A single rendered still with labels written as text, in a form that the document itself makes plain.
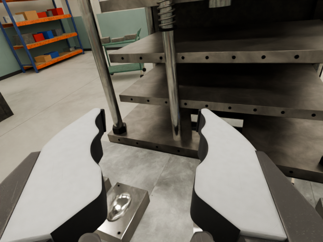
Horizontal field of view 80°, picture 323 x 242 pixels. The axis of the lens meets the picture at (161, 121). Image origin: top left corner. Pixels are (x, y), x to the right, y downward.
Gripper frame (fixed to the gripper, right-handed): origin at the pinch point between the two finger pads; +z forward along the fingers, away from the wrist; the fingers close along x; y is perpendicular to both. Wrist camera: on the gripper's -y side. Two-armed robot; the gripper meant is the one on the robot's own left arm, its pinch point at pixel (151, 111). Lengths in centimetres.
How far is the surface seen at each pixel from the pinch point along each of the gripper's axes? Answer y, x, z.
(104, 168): 70, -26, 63
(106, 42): 75, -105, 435
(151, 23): 10, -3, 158
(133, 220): 62, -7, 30
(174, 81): 29, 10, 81
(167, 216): 66, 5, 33
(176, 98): 38, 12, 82
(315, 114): 34, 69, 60
